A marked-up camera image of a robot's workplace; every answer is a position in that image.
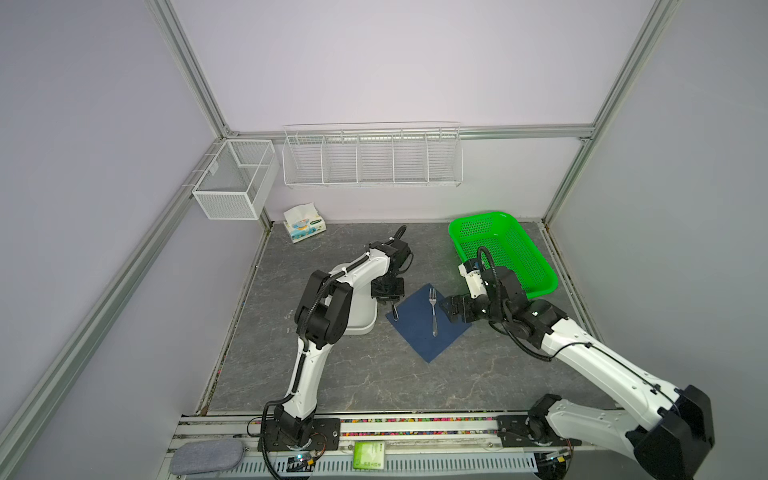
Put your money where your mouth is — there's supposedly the green plastic basket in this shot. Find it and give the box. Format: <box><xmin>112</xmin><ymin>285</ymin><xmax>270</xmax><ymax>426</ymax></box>
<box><xmin>448</xmin><ymin>212</ymin><xmax>558</xmax><ymax>299</ymax></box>

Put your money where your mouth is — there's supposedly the white mesh box basket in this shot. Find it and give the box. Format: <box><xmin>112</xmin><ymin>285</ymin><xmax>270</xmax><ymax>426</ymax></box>
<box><xmin>192</xmin><ymin>139</ymin><xmax>279</xmax><ymax>221</ymax></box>

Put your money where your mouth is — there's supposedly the white wire shelf rack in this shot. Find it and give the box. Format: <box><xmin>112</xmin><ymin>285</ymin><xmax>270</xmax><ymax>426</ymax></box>
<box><xmin>282</xmin><ymin>122</ymin><xmax>464</xmax><ymax>187</ymax></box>

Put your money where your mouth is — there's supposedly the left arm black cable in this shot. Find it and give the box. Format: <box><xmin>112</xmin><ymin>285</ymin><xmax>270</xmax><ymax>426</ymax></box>
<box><xmin>368</xmin><ymin>224</ymin><xmax>409</xmax><ymax>247</ymax></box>

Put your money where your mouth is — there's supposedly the silver fork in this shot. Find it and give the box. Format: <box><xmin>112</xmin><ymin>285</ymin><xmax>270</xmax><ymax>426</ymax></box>
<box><xmin>428</xmin><ymin>287</ymin><xmax>439</xmax><ymax>338</ymax></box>

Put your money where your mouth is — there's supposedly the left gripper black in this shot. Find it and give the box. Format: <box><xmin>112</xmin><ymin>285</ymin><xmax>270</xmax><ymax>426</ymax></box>
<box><xmin>372</xmin><ymin>273</ymin><xmax>406</xmax><ymax>304</ymax></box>

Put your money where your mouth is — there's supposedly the tissue pack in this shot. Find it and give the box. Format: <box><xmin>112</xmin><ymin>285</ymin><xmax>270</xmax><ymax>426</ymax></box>
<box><xmin>284</xmin><ymin>203</ymin><xmax>327</xmax><ymax>243</ymax></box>

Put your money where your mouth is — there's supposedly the grey cloth pad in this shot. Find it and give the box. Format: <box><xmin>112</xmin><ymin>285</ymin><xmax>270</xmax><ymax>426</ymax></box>
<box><xmin>169</xmin><ymin>438</ymin><xmax>245</xmax><ymax>476</ymax></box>

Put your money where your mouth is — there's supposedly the green small box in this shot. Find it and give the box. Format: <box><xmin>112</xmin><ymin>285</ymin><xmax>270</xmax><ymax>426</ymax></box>
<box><xmin>352</xmin><ymin>441</ymin><xmax>386</xmax><ymax>471</ymax></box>

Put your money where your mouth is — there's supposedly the blue paper napkin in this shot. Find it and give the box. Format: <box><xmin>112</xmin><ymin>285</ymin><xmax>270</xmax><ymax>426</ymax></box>
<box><xmin>386</xmin><ymin>284</ymin><xmax>471</xmax><ymax>363</ymax></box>

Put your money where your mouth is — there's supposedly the white rectangular dish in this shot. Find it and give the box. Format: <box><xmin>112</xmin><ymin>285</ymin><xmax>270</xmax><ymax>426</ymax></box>
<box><xmin>344</xmin><ymin>279</ymin><xmax>378</xmax><ymax>336</ymax></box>

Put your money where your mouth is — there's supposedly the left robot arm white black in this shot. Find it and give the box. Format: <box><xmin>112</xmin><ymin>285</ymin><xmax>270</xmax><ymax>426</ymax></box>
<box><xmin>261</xmin><ymin>238</ymin><xmax>412</xmax><ymax>448</ymax></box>

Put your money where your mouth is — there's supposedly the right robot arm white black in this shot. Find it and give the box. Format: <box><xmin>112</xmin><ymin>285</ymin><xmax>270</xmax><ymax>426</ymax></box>
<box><xmin>439</xmin><ymin>295</ymin><xmax>715</xmax><ymax>479</ymax></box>

